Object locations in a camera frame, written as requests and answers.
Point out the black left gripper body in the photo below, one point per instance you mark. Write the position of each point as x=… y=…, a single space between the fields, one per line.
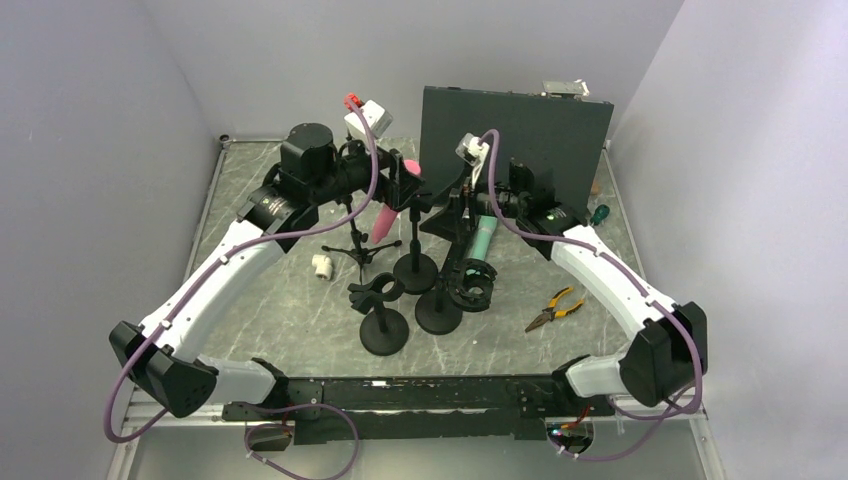
x=354 y=171

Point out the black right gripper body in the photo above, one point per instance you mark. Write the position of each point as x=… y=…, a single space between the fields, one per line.
x=509 y=204

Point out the black mesh-head microphone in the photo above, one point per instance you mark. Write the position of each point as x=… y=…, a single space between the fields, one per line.
x=456 y=252

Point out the mint green microphone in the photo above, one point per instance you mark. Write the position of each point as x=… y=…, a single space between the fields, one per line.
x=482 y=237

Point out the pink microphone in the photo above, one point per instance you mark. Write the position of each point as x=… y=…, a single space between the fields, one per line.
x=386 y=215

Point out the black pink-mic desk stand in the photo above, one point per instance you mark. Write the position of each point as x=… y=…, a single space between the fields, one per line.
x=415 y=270

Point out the black clip desk stand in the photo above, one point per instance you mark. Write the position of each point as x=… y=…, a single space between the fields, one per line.
x=383 y=331

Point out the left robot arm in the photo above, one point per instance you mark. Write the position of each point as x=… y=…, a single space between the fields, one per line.
x=162 y=354

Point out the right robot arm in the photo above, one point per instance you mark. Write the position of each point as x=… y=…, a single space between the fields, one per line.
x=666 y=352

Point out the dark green upright board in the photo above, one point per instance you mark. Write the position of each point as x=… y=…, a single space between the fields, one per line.
x=558 y=139

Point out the white plastic connector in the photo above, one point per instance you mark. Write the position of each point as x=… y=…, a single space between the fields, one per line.
x=323 y=266

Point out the metal clamp behind board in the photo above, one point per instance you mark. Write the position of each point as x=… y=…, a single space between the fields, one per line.
x=574 y=89

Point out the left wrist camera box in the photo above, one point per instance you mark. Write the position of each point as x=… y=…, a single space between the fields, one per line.
x=377 y=118

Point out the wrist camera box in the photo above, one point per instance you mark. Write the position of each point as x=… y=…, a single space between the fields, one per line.
x=377 y=118
x=474 y=151

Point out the black shock-mount desk stand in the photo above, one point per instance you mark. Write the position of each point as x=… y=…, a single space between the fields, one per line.
x=467 y=287

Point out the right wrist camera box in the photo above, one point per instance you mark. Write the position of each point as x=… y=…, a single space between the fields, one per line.
x=474 y=151

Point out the black tripod shock-mount stand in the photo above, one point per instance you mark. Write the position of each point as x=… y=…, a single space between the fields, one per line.
x=359 y=253

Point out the green-handled screwdriver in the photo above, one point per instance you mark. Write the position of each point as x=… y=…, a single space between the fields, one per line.
x=599 y=215

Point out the yellow-handled pliers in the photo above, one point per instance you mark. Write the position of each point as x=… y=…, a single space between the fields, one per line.
x=553 y=311

